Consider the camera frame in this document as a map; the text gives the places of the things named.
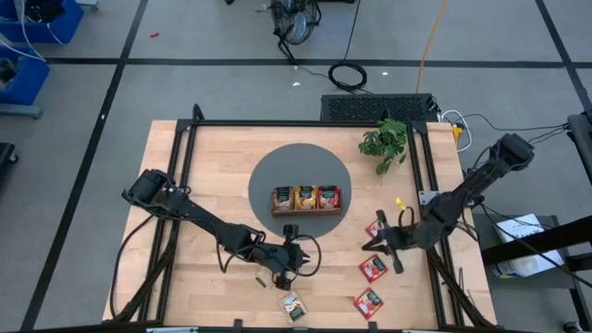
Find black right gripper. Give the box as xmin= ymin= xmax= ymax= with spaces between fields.
xmin=362 ymin=209 xmax=420 ymax=276

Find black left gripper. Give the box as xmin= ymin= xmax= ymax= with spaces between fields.
xmin=258 ymin=224 xmax=312 ymax=291

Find wooden tea organiser box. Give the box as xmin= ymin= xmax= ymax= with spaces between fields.
xmin=270 ymin=184 xmax=343 ymax=218

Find mango tea packet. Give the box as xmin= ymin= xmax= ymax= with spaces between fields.
xmin=295 ymin=185 xmax=318 ymax=212

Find strawberry tea packet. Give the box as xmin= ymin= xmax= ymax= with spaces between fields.
xmin=317 ymin=185 xmax=341 ymax=211
xmin=352 ymin=287 xmax=385 ymax=321
xmin=364 ymin=219 xmax=383 ymax=240
xmin=358 ymin=253 xmax=389 ymax=284

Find grey round woven placemat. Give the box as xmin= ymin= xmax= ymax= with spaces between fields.
xmin=247 ymin=142 xmax=352 ymax=240

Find green potted plant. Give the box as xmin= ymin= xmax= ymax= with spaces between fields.
xmin=358 ymin=117 xmax=409 ymax=176

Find grey side table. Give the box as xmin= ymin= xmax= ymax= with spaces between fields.
xmin=471 ymin=212 xmax=577 ymax=290

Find black perforated computer case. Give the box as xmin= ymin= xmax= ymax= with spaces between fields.
xmin=320 ymin=92 xmax=439 ymax=123

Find white paper sheet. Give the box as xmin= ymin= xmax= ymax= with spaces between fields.
xmin=490 ymin=213 xmax=566 ymax=279

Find black metal bar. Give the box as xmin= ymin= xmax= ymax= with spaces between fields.
xmin=480 ymin=215 xmax=592 ymax=267

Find black floor fan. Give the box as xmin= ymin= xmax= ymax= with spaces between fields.
xmin=269 ymin=0 xmax=324 ymax=47

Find black floor item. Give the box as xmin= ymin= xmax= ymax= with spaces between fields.
xmin=0 ymin=142 xmax=19 ymax=168

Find blue bin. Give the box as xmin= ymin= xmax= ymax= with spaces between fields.
xmin=0 ymin=44 xmax=51 ymax=119
xmin=0 ymin=0 xmax=85 ymax=46

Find black aluminium table frame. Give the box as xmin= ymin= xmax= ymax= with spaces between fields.
xmin=104 ymin=104 xmax=499 ymax=332

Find white cable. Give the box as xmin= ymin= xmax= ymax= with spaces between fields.
xmin=440 ymin=108 xmax=475 ymax=154

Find black cable with coil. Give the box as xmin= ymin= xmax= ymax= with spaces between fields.
xmin=327 ymin=0 xmax=370 ymax=93

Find black floor cables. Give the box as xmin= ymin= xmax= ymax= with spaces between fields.
xmin=462 ymin=113 xmax=571 ymax=170

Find yellow cable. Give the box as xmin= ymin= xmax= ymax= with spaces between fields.
xmin=414 ymin=0 xmax=450 ymax=94

